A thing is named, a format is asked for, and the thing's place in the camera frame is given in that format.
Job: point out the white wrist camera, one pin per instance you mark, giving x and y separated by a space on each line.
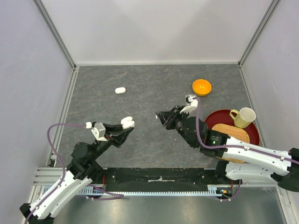
191 104
99 131

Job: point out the white earbud charging case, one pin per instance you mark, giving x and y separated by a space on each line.
127 122

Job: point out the aluminium frame post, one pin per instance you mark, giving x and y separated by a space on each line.
51 26
262 24

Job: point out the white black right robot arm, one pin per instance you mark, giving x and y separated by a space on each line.
262 163

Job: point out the light blue cable duct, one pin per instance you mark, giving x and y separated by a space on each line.
151 191

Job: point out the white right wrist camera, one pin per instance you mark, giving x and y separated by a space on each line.
191 104

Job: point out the aluminium frame right post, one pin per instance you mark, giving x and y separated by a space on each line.
262 24

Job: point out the orange plastic bowl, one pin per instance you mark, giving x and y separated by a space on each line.
201 87

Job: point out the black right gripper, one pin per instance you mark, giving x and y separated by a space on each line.
171 116

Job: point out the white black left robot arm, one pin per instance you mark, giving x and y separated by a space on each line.
82 171

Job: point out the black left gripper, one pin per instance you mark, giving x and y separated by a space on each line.
117 140

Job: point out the white oval case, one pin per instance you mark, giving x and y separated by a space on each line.
120 90

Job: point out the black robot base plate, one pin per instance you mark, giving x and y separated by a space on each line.
162 178

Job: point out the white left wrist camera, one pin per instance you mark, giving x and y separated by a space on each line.
99 131

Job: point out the red round plate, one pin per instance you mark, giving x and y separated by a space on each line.
222 117

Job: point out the cream yellow mug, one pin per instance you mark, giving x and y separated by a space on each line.
243 118

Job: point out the woven bamboo tray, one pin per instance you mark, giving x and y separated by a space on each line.
232 131

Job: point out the aluminium frame left post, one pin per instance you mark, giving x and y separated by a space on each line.
51 26

